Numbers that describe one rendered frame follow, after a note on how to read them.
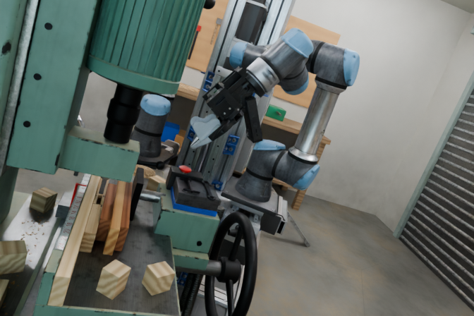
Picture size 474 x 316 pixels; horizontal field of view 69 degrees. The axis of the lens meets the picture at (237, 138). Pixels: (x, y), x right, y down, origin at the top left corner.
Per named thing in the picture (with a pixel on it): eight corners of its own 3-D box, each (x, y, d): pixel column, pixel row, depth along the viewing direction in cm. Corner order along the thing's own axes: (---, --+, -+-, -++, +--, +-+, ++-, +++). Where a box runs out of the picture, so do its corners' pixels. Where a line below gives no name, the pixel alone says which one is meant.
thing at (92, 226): (90, 253, 62) (96, 233, 61) (78, 251, 61) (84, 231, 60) (116, 149, 113) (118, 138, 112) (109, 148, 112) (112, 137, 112)
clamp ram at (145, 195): (159, 226, 77) (171, 190, 75) (125, 220, 75) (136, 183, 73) (158, 207, 85) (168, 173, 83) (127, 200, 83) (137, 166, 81)
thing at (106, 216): (104, 241, 66) (111, 220, 65) (94, 240, 65) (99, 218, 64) (112, 202, 81) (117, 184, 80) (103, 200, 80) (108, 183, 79)
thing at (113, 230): (112, 255, 63) (120, 229, 62) (102, 254, 62) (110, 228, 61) (120, 197, 84) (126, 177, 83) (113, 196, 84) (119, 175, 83)
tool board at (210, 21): (312, 109, 411) (341, 34, 392) (145, 51, 376) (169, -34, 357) (310, 108, 416) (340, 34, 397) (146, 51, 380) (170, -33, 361)
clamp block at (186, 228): (208, 255, 79) (221, 221, 77) (149, 246, 75) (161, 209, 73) (199, 221, 93) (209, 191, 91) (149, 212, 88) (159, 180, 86)
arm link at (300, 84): (278, 63, 98) (270, 42, 88) (315, 76, 93) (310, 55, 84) (266, 87, 97) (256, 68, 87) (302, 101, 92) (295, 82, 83)
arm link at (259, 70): (272, 79, 86) (285, 84, 78) (258, 92, 86) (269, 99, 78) (254, 56, 83) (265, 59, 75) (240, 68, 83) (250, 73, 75)
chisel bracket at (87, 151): (128, 190, 71) (140, 152, 69) (54, 175, 66) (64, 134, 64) (130, 175, 77) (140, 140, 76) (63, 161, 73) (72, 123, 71)
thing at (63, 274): (62, 307, 49) (70, 277, 48) (46, 305, 48) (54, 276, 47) (106, 158, 104) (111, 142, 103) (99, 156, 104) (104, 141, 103)
